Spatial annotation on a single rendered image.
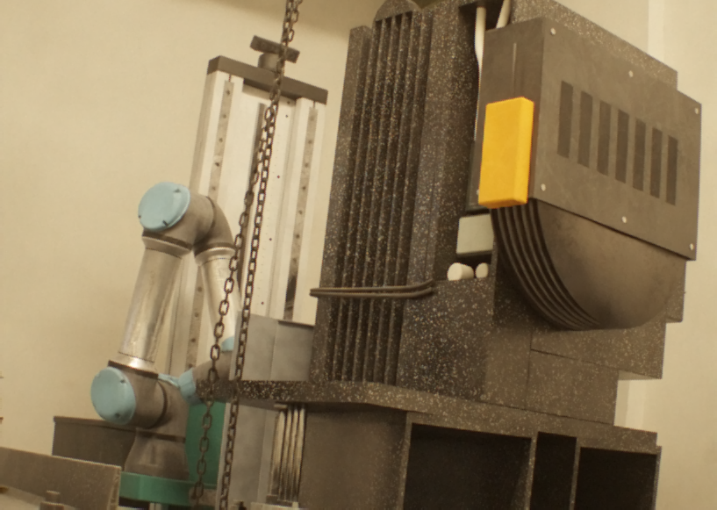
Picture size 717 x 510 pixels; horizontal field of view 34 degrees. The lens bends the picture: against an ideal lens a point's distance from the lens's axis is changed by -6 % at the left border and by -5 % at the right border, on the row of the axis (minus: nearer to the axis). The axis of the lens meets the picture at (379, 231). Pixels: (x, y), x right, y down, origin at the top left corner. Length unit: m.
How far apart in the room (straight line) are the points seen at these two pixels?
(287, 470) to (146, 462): 0.87
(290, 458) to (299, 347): 0.54
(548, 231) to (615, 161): 0.21
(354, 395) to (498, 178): 0.38
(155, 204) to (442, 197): 0.81
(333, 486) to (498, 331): 0.36
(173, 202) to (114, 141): 1.62
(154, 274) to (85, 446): 0.64
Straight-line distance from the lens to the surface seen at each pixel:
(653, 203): 2.09
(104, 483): 1.26
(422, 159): 2.13
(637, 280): 2.04
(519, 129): 1.85
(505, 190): 1.83
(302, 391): 1.86
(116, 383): 2.64
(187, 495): 2.76
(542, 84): 1.89
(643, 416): 3.36
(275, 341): 2.40
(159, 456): 2.75
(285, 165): 3.23
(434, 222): 2.07
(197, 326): 3.00
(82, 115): 4.24
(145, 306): 2.67
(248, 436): 2.36
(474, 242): 2.03
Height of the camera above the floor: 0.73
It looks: 12 degrees up
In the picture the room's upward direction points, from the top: 6 degrees clockwise
